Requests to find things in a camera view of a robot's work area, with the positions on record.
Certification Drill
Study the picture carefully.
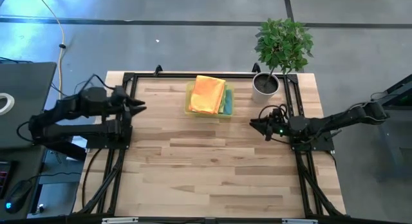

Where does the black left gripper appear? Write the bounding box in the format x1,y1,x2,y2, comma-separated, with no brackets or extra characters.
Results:
106,85,147,117

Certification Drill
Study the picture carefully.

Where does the orange microfiber towel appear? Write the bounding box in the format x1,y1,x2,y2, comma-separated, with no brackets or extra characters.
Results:
188,75,227,115

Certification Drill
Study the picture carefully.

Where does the white tape roll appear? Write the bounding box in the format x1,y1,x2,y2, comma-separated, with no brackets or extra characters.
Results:
0,92,15,116

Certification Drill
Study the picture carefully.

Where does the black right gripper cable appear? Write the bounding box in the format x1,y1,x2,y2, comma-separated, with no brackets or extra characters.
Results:
258,104,290,122

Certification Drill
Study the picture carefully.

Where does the grey metal cart frame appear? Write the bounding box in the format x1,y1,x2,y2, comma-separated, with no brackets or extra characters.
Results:
370,74,412,182

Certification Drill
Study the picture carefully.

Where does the black desk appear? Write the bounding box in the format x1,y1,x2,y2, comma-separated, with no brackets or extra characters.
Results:
0,142,88,220

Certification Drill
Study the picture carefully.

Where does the green leafy potted plant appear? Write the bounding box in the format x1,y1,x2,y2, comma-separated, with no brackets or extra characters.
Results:
254,17,315,86

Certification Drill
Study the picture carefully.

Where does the translucent yellow plastic tray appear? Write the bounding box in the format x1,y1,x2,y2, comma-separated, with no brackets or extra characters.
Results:
183,81,235,119

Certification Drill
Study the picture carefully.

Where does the blue microfiber towel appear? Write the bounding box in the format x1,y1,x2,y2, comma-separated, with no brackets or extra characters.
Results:
222,89,233,115

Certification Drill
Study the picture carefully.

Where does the white plant pot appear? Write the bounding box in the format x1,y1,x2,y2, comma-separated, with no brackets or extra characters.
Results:
251,71,281,105

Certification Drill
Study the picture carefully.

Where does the black computer mouse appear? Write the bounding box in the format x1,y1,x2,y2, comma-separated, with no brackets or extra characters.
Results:
3,180,33,214

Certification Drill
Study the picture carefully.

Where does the dark grey desk surface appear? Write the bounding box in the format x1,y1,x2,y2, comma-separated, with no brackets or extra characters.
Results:
0,61,58,150

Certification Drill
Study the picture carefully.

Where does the yellow extension cable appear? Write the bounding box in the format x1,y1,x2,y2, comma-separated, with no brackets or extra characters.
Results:
33,0,67,99

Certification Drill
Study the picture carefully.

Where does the black keyboard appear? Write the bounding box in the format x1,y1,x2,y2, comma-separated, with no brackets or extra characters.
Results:
0,160,14,199

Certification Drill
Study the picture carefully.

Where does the black aluminium table frame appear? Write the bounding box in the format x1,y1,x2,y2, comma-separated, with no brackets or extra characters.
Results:
73,63,347,218

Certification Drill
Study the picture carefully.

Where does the white paper sheet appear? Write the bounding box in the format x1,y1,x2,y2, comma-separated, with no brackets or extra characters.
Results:
66,135,88,162

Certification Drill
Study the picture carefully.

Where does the silver metal bracket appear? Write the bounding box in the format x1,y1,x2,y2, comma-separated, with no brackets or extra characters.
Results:
101,217,139,224
281,218,319,224

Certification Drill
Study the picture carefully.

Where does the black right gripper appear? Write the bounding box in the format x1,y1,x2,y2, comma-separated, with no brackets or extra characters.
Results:
249,113,290,142

